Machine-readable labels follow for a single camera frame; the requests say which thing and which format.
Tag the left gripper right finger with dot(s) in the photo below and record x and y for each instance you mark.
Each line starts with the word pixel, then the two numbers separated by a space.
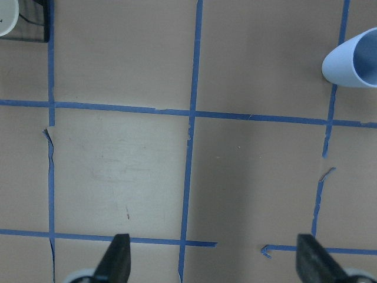
pixel 314 264

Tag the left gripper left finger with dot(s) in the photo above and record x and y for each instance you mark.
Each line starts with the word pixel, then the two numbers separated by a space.
pixel 115 265

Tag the black wire mug rack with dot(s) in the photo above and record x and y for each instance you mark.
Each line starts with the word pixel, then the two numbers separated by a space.
pixel 34 20

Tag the light blue cup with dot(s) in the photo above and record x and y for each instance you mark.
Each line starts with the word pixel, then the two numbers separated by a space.
pixel 353 63

